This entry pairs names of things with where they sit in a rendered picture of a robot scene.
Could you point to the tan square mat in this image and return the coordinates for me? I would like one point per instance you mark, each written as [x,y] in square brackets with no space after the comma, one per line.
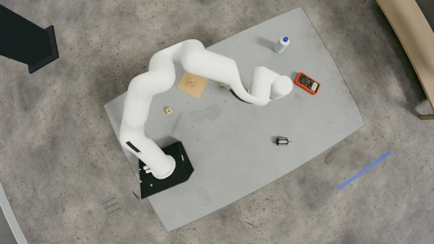
[195,90]

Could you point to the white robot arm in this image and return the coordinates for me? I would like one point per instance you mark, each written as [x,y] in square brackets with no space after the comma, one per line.
[196,60]

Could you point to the white plastic bottle with blue cap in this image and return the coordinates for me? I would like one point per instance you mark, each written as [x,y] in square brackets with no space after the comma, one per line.
[281,44]

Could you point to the orange pocket multimeter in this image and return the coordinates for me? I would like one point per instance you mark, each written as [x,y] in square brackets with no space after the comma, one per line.
[308,84]

